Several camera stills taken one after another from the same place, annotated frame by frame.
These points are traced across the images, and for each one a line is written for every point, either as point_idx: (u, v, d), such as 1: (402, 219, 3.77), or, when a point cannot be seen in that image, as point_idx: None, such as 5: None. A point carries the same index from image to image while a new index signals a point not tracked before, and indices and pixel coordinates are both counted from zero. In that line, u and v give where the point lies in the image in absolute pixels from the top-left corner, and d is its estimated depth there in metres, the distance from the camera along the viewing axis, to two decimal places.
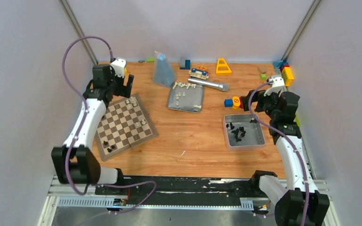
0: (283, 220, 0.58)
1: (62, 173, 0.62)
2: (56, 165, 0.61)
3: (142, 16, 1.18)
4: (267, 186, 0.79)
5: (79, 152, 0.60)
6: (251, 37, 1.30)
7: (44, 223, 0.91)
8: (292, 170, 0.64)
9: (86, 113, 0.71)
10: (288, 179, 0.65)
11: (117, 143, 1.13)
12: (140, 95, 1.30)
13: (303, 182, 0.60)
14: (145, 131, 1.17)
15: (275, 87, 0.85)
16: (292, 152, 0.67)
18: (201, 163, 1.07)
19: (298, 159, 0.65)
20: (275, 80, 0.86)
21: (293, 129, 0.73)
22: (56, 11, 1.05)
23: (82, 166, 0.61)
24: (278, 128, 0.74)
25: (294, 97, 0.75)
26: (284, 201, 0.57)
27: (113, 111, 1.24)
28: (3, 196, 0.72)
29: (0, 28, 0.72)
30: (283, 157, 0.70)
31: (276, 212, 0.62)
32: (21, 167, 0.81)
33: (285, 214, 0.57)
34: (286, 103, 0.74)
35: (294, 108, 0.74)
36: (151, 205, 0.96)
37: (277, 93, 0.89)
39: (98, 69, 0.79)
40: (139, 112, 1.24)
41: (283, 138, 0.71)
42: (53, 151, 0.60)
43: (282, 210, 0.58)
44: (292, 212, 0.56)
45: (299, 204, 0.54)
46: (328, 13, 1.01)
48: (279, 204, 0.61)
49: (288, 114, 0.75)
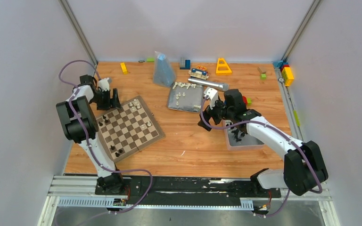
0: (299, 185, 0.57)
1: (67, 123, 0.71)
2: (61, 116, 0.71)
3: (142, 16, 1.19)
4: (268, 181, 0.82)
5: (79, 100, 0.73)
6: (251, 37, 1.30)
7: (44, 223, 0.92)
8: (274, 139, 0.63)
9: (78, 89, 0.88)
10: (276, 149, 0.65)
11: (124, 147, 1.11)
12: (143, 97, 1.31)
13: (289, 143, 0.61)
14: (151, 133, 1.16)
15: (212, 98, 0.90)
16: (265, 128, 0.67)
18: (201, 163, 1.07)
19: (272, 129, 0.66)
20: (208, 93, 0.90)
21: (251, 113, 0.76)
22: (56, 11, 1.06)
23: (84, 109, 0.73)
24: (241, 120, 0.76)
25: (232, 90, 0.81)
26: (288, 167, 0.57)
27: (117, 115, 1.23)
28: (3, 196, 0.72)
29: (1, 28, 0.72)
30: (261, 137, 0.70)
31: (288, 183, 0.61)
32: (20, 167, 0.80)
33: (297, 177, 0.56)
34: (232, 97, 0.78)
35: (239, 96, 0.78)
36: (150, 205, 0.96)
37: (218, 99, 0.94)
39: (85, 76, 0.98)
40: (144, 114, 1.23)
41: (249, 123, 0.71)
42: (57, 105, 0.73)
43: (292, 178, 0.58)
44: (300, 173, 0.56)
45: (298, 159, 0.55)
46: (329, 12, 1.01)
48: (286, 175, 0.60)
49: (239, 103, 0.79)
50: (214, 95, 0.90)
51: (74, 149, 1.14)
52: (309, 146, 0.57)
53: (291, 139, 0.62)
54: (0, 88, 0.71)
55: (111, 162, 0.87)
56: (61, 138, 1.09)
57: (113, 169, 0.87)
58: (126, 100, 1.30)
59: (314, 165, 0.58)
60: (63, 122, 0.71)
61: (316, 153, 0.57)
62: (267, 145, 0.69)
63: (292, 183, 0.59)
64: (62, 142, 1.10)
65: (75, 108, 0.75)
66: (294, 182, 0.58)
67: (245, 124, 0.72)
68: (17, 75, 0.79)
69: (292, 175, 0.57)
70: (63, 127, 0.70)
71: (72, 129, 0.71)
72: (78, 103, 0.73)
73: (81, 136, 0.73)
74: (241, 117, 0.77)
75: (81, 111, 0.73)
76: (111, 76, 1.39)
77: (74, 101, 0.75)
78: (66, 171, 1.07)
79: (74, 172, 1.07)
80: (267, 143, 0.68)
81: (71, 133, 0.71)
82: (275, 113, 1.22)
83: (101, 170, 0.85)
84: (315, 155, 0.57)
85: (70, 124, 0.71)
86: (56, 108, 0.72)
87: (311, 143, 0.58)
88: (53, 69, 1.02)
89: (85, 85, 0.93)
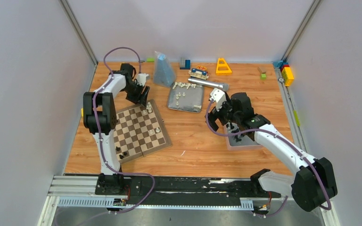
0: (308, 201, 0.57)
1: (88, 113, 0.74)
2: (84, 104, 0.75)
3: (142, 16, 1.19)
4: (270, 184, 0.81)
5: (105, 96, 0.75)
6: (251, 37, 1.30)
7: (44, 223, 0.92)
8: (285, 152, 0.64)
9: (112, 79, 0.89)
10: (285, 161, 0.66)
11: (129, 151, 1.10)
12: (156, 101, 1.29)
13: (301, 159, 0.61)
14: (158, 140, 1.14)
15: (218, 100, 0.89)
16: (275, 138, 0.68)
18: (201, 163, 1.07)
19: (283, 141, 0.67)
20: (214, 96, 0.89)
21: (259, 119, 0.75)
22: (56, 11, 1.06)
23: (106, 106, 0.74)
24: (249, 126, 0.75)
25: (240, 95, 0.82)
26: (298, 183, 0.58)
27: (127, 116, 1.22)
28: (3, 196, 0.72)
29: (0, 28, 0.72)
30: (269, 147, 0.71)
31: (295, 198, 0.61)
32: (20, 167, 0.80)
33: (307, 194, 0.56)
34: (240, 102, 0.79)
35: (247, 101, 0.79)
36: (151, 205, 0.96)
37: (227, 100, 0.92)
39: (126, 64, 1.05)
40: (154, 119, 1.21)
41: (258, 132, 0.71)
42: (85, 93, 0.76)
43: (302, 194, 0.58)
44: (311, 190, 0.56)
45: (310, 177, 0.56)
46: (329, 12, 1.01)
48: (294, 190, 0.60)
49: (247, 108, 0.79)
50: (220, 98, 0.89)
51: (74, 149, 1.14)
52: (321, 164, 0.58)
53: (302, 154, 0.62)
54: (0, 88, 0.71)
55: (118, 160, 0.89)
56: (61, 137, 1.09)
57: (116, 169, 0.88)
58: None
59: (324, 182, 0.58)
60: (85, 112, 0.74)
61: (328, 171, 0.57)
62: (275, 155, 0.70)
63: (300, 198, 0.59)
64: (62, 142, 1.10)
65: (100, 100, 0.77)
66: (302, 198, 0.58)
67: (253, 131, 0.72)
68: (17, 75, 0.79)
69: (302, 192, 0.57)
70: (83, 117, 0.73)
71: (91, 120, 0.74)
72: (103, 98, 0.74)
73: (96, 129, 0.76)
74: (248, 123, 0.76)
75: (103, 106, 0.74)
76: None
77: (101, 94, 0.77)
78: (67, 171, 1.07)
79: (74, 172, 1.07)
80: (275, 152, 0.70)
81: (89, 124, 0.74)
82: (274, 113, 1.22)
83: (103, 165, 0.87)
84: (326, 173, 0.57)
85: (91, 115, 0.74)
86: (83, 95, 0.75)
87: (322, 160, 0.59)
88: (53, 69, 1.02)
89: (119, 74, 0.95)
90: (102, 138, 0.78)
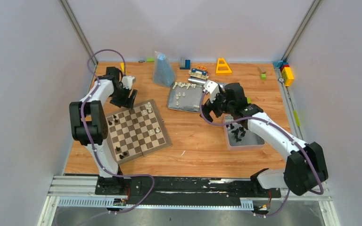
0: (300, 185, 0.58)
1: (76, 125, 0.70)
2: (71, 115, 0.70)
3: (141, 16, 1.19)
4: (268, 181, 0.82)
5: (93, 104, 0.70)
6: (251, 37, 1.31)
7: (44, 223, 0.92)
8: (277, 138, 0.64)
9: (98, 85, 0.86)
10: (278, 149, 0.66)
11: (129, 151, 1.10)
12: (155, 101, 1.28)
13: (292, 143, 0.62)
14: (159, 140, 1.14)
15: (211, 92, 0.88)
16: (267, 125, 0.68)
18: (201, 163, 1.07)
19: (275, 128, 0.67)
20: (208, 87, 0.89)
21: (253, 108, 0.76)
22: (56, 11, 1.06)
23: (95, 115, 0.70)
24: (242, 114, 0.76)
25: (232, 84, 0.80)
26: (289, 168, 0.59)
27: (127, 116, 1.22)
28: (3, 196, 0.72)
29: (0, 28, 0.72)
30: (264, 135, 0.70)
31: (288, 183, 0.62)
32: (20, 167, 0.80)
33: (298, 178, 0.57)
34: (233, 92, 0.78)
35: (240, 90, 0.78)
36: (151, 205, 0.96)
37: (220, 91, 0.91)
39: (112, 68, 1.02)
40: (154, 119, 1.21)
41: (250, 119, 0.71)
42: (71, 103, 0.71)
43: (294, 178, 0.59)
44: (303, 174, 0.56)
45: (301, 161, 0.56)
46: (329, 12, 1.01)
48: (286, 175, 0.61)
49: (240, 98, 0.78)
50: (214, 90, 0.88)
51: (74, 149, 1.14)
52: (312, 148, 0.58)
53: (294, 139, 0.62)
54: (0, 88, 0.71)
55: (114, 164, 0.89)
56: (61, 138, 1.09)
57: (115, 173, 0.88)
58: (139, 102, 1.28)
59: (315, 166, 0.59)
60: (72, 123, 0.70)
61: (318, 155, 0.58)
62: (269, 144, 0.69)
63: (292, 183, 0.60)
64: (62, 142, 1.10)
65: (87, 109, 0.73)
66: (294, 182, 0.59)
67: (246, 119, 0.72)
68: (18, 75, 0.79)
69: (294, 176, 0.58)
70: (71, 129, 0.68)
71: (80, 132, 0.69)
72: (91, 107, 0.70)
73: (87, 140, 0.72)
74: (242, 112, 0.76)
75: (93, 116, 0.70)
76: None
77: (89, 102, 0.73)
78: (67, 171, 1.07)
79: (74, 172, 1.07)
80: (269, 141, 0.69)
81: (78, 136, 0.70)
82: (274, 113, 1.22)
83: (101, 171, 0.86)
84: (317, 156, 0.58)
85: (80, 126, 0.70)
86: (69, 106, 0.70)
87: (314, 144, 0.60)
88: (53, 69, 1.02)
89: (108, 79, 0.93)
90: (95, 147, 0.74)
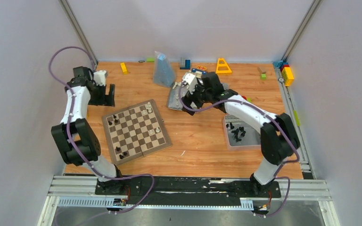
0: (275, 154, 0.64)
1: (66, 149, 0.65)
2: (57, 141, 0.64)
3: (141, 16, 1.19)
4: (262, 173, 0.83)
5: (78, 125, 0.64)
6: (250, 37, 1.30)
7: (44, 223, 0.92)
8: (250, 114, 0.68)
9: (74, 97, 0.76)
10: (253, 125, 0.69)
11: (129, 151, 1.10)
12: (155, 101, 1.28)
13: (265, 117, 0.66)
14: (159, 140, 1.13)
15: (190, 83, 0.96)
16: (242, 105, 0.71)
18: (201, 163, 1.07)
19: (249, 106, 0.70)
20: (186, 79, 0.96)
21: (228, 92, 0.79)
22: (56, 11, 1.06)
23: (83, 135, 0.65)
24: (218, 100, 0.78)
25: (208, 72, 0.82)
26: (264, 139, 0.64)
27: (127, 116, 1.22)
28: (2, 196, 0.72)
29: (0, 28, 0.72)
30: (240, 115, 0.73)
31: (266, 154, 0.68)
32: (19, 167, 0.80)
33: (274, 147, 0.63)
34: (209, 79, 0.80)
35: (215, 77, 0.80)
36: (150, 205, 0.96)
37: (198, 82, 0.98)
39: (79, 68, 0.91)
40: (154, 119, 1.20)
41: (227, 102, 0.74)
42: (52, 127, 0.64)
43: (270, 148, 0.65)
44: (276, 143, 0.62)
45: (274, 131, 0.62)
46: (328, 12, 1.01)
48: (263, 146, 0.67)
49: (216, 84, 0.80)
50: (192, 81, 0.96)
51: None
52: (283, 118, 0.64)
53: (265, 113, 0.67)
54: (0, 88, 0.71)
55: (111, 168, 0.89)
56: None
57: (114, 176, 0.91)
58: (139, 102, 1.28)
59: (287, 134, 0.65)
60: (61, 149, 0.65)
61: (288, 124, 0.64)
62: (247, 122, 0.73)
63: (269, 153, 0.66)
64: None
65: (73, 129, 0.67)
66: (270, 152, 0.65)
67: (223, 103, 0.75)
68: (17, 75, 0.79)
69: (269, 145, 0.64)
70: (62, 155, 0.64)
71: (73, 155, 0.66)
72: (77, 127, 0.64)
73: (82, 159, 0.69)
74: (218, 97, 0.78)
75: (82, 136, 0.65)
76: (112, 76, 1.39)
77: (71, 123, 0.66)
78: (67, 171, 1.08)
79: (74, 172, 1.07)
80: (245, 119, 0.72)
81: (70, 158, 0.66)
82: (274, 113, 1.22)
83: (101, 177, 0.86)
84: (287, 125, 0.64)
85: (70, 149, 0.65)
86: (51, 132, 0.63)
87: (283, 115, 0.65)
88: (53, 70, 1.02)
89: (79, 86, 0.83)
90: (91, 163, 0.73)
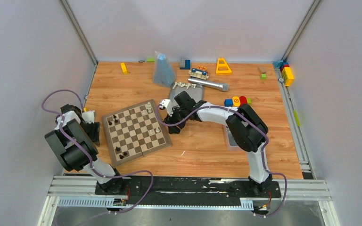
0: (246, 141, 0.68)
1: (62, 153, 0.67)
2: (53, 145, 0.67)
3: (141, 16, 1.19)
4: (254, 166, 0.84)
5: (71, 125, 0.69)
6: (251, 37, 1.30)
7: (44, 223, 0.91)
8: (218, 114, 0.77)
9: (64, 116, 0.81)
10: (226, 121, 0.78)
11: (129, 150, 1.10)
12: (155, 101, 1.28)
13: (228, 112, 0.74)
14: (159, 140, 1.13)
15: (167, 106, 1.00)
16: (211, 108, 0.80)
18: (201, 163, 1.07)
19: (216, 107, 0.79)
20: (162, 104, 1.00)
21: (198, 103, 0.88)
22: (56, 12, 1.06)
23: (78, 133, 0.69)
24: (192, 111, 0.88)
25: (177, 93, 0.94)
26: (232, 129, 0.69)
27: (127, 116, 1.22)
28: (2, 195, 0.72)
29: (0, 28, 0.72)
30: (211, 117, 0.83)
31: (239, 144, 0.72)
32: (19, 166, 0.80)
33: (242, 136, 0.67)
34: (180, 97, 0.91)
35: (185, 94, 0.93)
36: (150, 205, 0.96)
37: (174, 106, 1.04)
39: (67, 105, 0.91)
40: (154, 119, 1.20)
41: (199, 111, 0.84)
42: (46, 134, 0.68)
43: (240, 138, 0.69)
44: (244, 132, 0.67)
45: (237, 121, 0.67)
46: (329, 12, 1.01)
48: (235, 137, 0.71)
49: (187, 100, 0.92)
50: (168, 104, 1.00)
51: None
52: (244, 109, 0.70)
53: (228, 108, 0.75)
54: (0, 88, 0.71)
55: (111, 168, 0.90)
56: None
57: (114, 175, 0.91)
58: (139, 102, 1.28)
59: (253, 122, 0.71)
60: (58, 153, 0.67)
61: (249, 112, 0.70)
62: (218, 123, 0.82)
63: (241, 141, 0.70)
64: None
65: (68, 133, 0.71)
66: (242, 141, 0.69)
67: (197, 112, 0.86)
68: (17, 76, 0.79)
69: (238, 135, 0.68)
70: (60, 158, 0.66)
71: (70, 157, 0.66)
72: (70, 127, 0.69)
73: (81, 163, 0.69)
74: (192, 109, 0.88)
75: (76, 136, 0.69)
76: (112, 76, 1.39)
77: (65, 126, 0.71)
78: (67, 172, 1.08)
79: (74, 172, 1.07)
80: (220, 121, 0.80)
81: (69, 162, 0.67)
82: (274, 113, 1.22)
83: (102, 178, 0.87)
84: (249, 113, 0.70)
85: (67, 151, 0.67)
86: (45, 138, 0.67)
87: (245, 106, 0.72)
88: (53, 70, 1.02)
89: (69, 110, 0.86)
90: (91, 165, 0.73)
